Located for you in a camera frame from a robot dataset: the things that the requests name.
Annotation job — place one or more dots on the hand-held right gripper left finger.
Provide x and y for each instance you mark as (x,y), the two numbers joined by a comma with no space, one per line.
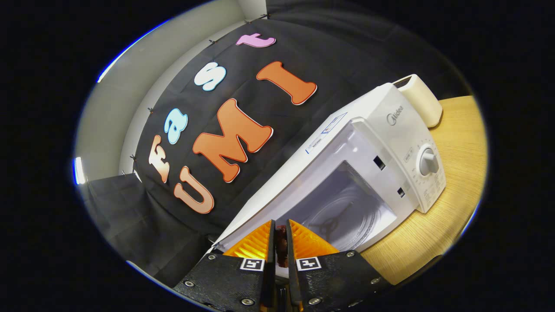
(271,251)

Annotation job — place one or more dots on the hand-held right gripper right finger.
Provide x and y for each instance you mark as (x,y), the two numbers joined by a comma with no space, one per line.
(291,277)

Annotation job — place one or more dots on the reddish brown meat piece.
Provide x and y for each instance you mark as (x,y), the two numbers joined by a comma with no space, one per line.
(282,247)

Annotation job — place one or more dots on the white microwave oven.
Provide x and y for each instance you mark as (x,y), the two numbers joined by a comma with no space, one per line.
(381,138)

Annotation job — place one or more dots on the glass microwave turntable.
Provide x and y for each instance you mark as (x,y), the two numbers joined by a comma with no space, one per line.
(360,221)

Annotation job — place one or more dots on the ceiling light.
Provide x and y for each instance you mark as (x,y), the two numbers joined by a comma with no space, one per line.
(79,171)

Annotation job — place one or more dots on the white toaster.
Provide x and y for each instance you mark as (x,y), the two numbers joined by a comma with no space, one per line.
(422,102)

